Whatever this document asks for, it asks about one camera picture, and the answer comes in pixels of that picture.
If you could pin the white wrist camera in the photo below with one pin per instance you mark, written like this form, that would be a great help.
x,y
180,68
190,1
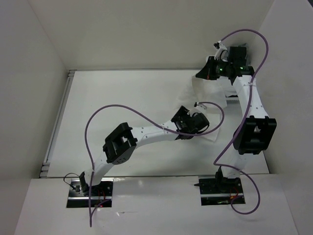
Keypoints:
x,y
222,52
200,108

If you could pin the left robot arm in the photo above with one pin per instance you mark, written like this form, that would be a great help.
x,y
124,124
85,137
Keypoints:
x,y
123,140

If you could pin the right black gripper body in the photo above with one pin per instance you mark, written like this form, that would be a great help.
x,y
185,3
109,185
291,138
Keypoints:
x,y
221,68

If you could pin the white pleated skirt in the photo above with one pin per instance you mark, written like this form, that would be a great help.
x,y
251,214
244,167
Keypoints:
x,y
202,91

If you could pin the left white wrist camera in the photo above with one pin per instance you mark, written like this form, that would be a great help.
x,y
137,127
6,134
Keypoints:
x,y
200,108

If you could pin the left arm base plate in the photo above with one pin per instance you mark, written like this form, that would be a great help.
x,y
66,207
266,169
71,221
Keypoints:
x,y
102,193

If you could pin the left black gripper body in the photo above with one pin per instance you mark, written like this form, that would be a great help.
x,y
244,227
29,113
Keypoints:
x,y
184,113

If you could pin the white plastic basket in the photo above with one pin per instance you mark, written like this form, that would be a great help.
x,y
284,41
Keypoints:
x,y
233,99

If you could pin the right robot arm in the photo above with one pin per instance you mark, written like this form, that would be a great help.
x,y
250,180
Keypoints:
x,y
256,128

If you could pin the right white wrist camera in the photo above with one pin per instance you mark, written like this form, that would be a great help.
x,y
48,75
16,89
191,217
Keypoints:
x,y
222,52

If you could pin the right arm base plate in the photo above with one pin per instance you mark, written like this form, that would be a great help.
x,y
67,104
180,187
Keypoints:
x,y
213,193

